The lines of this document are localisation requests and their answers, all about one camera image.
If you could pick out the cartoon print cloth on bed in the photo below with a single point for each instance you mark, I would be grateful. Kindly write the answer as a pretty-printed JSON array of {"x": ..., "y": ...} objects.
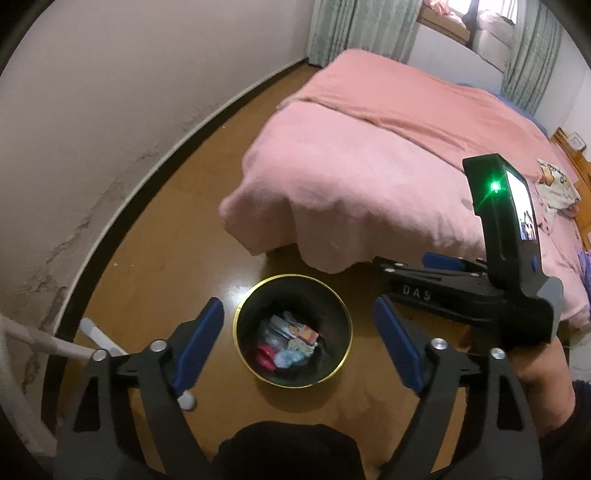
[{"x": 556, "y": 191}]

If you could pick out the red plastic cup lid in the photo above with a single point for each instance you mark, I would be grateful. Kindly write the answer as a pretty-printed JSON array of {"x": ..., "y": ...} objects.
[{"x": 265, "y": 355}]

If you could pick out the black round trash bin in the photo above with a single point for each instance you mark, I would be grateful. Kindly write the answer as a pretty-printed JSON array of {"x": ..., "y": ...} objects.
[{"x": 311, "y": 302}]

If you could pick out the green curtain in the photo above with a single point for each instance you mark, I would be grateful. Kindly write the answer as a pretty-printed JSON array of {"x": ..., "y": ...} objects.
[
  {"x": 537, "y": 40},
  {"x": 383, "y": 27}
]

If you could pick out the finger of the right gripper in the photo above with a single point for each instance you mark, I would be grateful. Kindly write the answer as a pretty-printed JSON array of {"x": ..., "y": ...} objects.
[{"x": 443, "y": 262}]

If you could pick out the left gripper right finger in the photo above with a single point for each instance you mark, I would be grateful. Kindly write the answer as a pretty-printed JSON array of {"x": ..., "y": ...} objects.
[{"x": 472, "y": 420}]

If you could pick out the green curtain right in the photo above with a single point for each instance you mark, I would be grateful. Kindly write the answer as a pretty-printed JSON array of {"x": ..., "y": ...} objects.
[{"x": 537, "y": 40}]

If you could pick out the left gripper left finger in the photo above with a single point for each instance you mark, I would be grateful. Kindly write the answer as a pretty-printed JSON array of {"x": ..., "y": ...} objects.
[{"x": 99, "y": 440}]

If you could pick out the white desk leg frame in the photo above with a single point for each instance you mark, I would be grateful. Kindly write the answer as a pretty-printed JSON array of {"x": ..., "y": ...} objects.
[{"x": 35, "y": 436}]

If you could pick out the pink bed blanket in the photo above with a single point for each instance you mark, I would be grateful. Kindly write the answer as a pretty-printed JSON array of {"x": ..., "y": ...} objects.
[{"x": 365, "y": 161}]

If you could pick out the colourful drawing paper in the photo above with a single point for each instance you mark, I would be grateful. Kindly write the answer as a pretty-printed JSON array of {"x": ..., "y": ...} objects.
[{"x": 287, "y": 326}]

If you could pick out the right hand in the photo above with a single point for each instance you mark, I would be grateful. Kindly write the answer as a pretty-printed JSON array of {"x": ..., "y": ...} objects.
[{"x": 545, "y": 377}]

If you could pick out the wooden windowsill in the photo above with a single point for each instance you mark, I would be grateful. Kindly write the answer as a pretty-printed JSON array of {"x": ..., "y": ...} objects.
[{"x": 448, "y": 25}]

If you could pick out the green curtain left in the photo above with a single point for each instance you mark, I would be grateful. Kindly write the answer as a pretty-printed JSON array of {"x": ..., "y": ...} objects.
[{"x": 383, "y": 27}]

